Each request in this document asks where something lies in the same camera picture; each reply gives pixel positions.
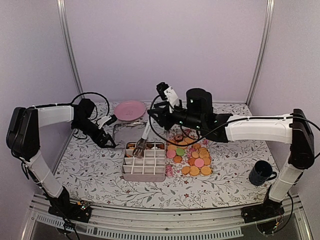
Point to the left aluminium frame post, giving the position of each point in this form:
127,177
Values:
62,13

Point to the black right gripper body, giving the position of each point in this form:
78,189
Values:
164,118

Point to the swirl butter cookie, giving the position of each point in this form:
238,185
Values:
130,146

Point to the floral cookie tray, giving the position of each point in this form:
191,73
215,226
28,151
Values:
184,166

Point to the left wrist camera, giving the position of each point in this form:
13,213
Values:
106,120

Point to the green sandwich cookie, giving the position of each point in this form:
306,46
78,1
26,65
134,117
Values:
180,151

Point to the dark blue mug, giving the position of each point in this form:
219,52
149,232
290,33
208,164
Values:
261,172

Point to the silver tin lid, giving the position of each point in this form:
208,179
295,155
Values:
124,133

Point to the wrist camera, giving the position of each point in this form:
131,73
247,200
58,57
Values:
167,93
106,120

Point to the round cracker cookie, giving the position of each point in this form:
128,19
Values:
206,170
188,140

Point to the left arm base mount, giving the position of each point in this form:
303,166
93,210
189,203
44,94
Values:
70,211

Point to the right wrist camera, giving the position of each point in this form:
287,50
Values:
167,93

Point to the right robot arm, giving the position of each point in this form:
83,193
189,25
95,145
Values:
293,129

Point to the metal tongs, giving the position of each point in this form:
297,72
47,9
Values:
141,144

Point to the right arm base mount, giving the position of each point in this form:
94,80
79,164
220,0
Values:
262,215

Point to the front aluminium rail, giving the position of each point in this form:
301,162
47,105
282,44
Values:
109,222

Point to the right aluminium frame post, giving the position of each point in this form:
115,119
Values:
270,4

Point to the pink plate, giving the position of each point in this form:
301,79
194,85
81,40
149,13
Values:
129,111

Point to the chocolate sprinkle donut cookie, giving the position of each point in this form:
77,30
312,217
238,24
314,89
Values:
178,138

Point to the pink divided cookie tin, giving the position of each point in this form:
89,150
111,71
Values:
151,167

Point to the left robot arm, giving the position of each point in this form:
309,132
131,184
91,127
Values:
23,140

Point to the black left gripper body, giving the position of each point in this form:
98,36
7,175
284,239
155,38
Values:
84,127

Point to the aluminium frame post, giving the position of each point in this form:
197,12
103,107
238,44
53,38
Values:
270,4
62,13

